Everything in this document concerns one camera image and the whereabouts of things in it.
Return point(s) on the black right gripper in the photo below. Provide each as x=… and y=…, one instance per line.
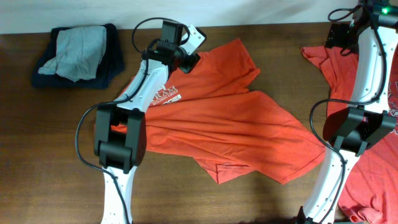
x=336, y=38

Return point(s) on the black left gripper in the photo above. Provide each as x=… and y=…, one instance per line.
x=189, y=64

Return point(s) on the orange Fram t-shirt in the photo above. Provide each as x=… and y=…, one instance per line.
x=211, y=116

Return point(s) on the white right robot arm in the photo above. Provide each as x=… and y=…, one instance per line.
x=348, y=133

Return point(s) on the dark navy folded garment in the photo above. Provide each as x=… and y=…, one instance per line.
x=111, y=65

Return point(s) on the light grey folded shirt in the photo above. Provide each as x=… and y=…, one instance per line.
x=79, y=51

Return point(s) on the red soccer t-shirt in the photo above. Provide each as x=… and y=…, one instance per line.
x=370, y=192

